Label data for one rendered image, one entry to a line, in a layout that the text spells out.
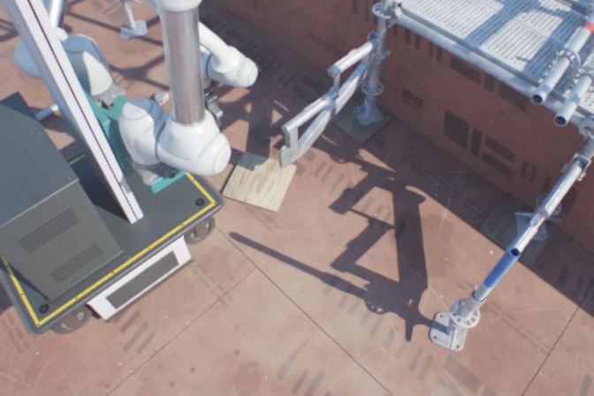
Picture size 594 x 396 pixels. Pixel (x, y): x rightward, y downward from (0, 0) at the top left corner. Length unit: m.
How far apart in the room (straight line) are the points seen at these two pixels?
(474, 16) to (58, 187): 1.89
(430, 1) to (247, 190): 1.31
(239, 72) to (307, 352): 1.18
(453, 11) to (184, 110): 1.43
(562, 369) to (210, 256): 1.65
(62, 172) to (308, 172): 1.33
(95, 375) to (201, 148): 1.17
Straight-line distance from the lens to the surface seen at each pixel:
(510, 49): 2.24
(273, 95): 2.92
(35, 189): 1.65
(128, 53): 3.43
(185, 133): 1.45
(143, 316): 2.24
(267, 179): 2.47
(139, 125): 1.56
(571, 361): 2.39
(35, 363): 2.36
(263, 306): 2.16
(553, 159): 2.40
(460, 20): 2.34
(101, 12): 3.93
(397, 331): 2.16
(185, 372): 2.12
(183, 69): 1.34
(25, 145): 1.80
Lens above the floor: 2.02
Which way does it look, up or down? 53 degrees down
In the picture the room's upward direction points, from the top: straight up
